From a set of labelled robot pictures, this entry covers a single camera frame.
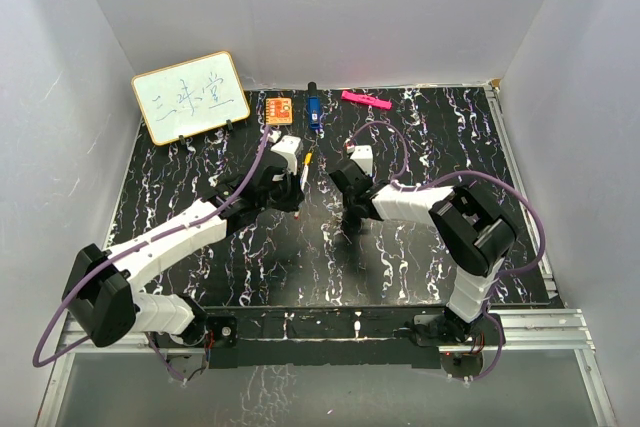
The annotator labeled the white pen red tip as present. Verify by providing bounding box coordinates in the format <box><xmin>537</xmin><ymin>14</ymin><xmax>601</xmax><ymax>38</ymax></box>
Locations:
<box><xmin>294</xmin><ymin>163</ymin><xmax>309</xmax><ymax>219</ymax></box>

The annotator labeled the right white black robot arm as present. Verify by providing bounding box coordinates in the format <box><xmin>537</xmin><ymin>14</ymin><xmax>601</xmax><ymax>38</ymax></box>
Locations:
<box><xmin>330</xmin><ymin>160</ymin><xmax>518</xmax><ymax>344</ymax></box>

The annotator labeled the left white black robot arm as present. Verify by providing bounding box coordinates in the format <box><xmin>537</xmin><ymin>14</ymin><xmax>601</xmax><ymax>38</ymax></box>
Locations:
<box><xmin>64</xmin><ymin>136</ymin><xmax>304</xmax><ymax>347</ymax></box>

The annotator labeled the orange mini notebook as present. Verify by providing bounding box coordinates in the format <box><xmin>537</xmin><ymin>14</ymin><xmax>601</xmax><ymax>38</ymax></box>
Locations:
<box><xmin>265</xmin><ymin>97</ymin><xmax>293</xmax><ymax>126</ymax></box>

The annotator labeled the pink plastic clip bar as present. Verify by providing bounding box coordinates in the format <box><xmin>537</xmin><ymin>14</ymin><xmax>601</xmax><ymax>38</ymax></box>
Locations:
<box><xmin>341</xmin><ymin>91</ymin><xmax>392</xmax><ymax>110</ymax></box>

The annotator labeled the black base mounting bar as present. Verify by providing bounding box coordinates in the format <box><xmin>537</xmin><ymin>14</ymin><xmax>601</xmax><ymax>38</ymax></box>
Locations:
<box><xmin>184</xmin><ymin>306</ymin><xmax>505</xmax><ymax>369</ymax></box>

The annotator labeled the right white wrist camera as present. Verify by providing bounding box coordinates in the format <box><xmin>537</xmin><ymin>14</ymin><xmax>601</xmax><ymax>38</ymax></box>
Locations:
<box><xmin>347</xmin><ymin>145</ymin><xmax>373</xmax><ymax>177</ymax></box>

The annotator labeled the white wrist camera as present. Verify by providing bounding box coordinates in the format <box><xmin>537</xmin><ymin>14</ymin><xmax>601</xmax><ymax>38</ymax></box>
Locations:
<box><xmin>271</xmin><ymin>135</ymin><xmax>302</xmax><ymax>175</ymax></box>
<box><xmin>347</xmin><ymin>145</ymin><xmax>373</xmax><ymax>177</ymax></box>

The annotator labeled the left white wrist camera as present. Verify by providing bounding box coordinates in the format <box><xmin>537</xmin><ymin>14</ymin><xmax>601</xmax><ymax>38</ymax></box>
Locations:
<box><xmin>271</xmin><ymin>135</ymin><xmax>302</xmax><ymax>175</ymax></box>

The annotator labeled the small whiteboard with wooden frame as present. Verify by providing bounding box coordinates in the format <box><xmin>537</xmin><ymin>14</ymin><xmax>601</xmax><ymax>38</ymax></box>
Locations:
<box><xmin>131</xmin><ymin>51</ymin><xmax>251</xmax><ymax>146</ymax></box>

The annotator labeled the aluminium frame rail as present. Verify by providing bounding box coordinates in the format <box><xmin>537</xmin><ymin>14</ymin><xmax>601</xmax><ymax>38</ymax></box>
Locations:
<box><xmin>34</xmin><ymin>309</ymin><xmax>619</xmax><ymax>427</ymax></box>

